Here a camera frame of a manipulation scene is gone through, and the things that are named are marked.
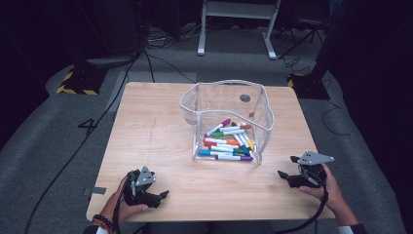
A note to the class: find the yellow marker pen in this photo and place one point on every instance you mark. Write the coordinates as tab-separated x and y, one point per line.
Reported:
250	145

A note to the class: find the white desk frame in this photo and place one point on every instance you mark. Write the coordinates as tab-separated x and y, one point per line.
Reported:
240	9

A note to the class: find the dark blue marker pen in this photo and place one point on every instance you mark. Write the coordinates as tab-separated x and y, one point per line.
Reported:
245	150

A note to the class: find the person's left hand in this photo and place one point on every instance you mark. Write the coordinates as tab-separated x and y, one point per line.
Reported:
117	208

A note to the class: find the light blue marker pen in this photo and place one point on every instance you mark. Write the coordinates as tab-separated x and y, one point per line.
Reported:
204	152

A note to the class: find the dark green marker pen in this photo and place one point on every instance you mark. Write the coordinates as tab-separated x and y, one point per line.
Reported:
239	151

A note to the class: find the black marker pen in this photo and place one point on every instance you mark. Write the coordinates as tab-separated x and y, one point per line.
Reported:
233	124

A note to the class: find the black yellow striped stand base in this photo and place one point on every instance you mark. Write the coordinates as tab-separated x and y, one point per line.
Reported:
81	84

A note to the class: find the light green marker pen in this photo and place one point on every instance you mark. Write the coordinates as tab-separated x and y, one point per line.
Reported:
217	134

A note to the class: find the clear plastic zipper bag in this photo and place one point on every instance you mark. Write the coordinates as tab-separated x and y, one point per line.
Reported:
224	97

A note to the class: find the red-brown marker pen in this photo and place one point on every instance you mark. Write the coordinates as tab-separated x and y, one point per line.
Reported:
245	126

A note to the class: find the orange marker pen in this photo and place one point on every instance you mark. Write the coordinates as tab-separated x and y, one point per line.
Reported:
232	142

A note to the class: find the round grey table grommet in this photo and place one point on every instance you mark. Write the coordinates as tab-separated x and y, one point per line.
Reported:
244	97

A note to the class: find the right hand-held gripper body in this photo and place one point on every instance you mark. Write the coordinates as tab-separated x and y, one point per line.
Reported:
310	178

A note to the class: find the magenta marker pen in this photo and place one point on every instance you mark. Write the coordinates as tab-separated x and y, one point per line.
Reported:
226	122

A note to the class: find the grey tape strip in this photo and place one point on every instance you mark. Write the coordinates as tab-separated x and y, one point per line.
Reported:
97	190

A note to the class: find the black tripod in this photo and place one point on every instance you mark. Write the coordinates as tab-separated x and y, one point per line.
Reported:
305	35

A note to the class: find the person's right hand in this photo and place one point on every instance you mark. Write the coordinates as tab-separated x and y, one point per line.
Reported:
331	191

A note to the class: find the purple marker pen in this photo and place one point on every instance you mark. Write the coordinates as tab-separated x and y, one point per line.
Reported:
246	158

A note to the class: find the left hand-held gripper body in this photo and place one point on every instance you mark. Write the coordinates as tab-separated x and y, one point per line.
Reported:
138	191

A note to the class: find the red marker pen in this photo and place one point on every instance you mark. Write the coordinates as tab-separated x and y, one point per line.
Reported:
209	144

